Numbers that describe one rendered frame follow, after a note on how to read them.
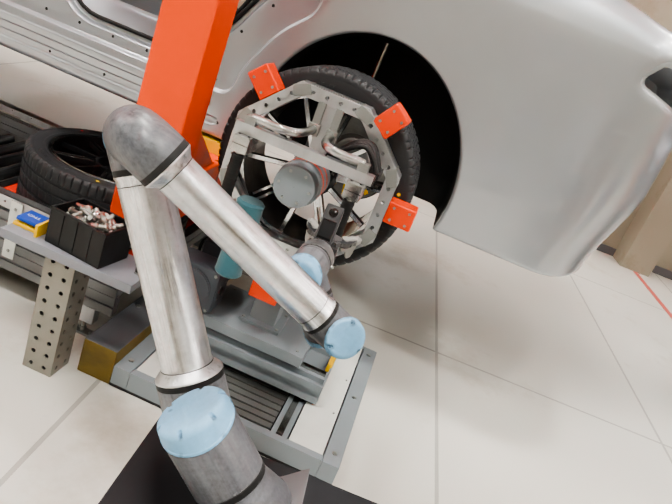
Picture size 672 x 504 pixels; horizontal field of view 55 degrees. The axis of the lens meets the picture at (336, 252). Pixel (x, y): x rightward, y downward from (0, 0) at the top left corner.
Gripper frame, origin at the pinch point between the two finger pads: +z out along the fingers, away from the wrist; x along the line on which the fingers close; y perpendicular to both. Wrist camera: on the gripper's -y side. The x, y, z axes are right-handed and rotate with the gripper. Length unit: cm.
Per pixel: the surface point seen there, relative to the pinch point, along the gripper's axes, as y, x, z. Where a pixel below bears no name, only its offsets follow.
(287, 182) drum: -3.0, -19.2, 11.9
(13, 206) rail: 44, -109, 21
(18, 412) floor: 82, -66, -24
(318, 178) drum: -6.3, -11.7, 16.6
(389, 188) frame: -7.9, 8.2, 30.9
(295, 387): 71, 3, 29
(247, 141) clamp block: -11.8, -31.9, 4.4
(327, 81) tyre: -31, -22, 35
